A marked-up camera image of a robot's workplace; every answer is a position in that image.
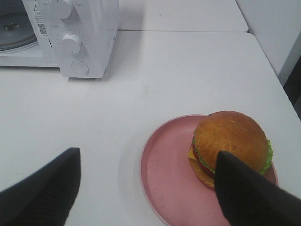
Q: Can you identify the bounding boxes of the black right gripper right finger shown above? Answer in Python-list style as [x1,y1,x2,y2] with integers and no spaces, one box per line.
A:
[214,151,301,226]

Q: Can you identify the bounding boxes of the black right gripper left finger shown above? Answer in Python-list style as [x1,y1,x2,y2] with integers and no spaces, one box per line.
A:
[0,147,81,226]

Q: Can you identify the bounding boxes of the burger with lettuce and cheese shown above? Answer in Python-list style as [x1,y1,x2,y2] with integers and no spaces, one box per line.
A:
[187,111,273,189]

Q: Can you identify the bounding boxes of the pink round plate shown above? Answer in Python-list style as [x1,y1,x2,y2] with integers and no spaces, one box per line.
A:
[140,115,278,226]

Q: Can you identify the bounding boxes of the round white door release button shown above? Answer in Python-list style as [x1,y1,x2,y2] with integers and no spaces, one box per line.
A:
[71,61,89,75]

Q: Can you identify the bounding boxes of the white microwave knob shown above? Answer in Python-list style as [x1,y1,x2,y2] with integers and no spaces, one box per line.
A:
[50,0,73,19]
[61,33,83,55]

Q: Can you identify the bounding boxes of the white microwave oven body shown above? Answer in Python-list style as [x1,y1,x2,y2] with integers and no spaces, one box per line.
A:
[0,0,120,78]

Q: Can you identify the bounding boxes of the glass microwave turntable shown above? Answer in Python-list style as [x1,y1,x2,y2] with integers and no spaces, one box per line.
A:
[0,13,37,51]

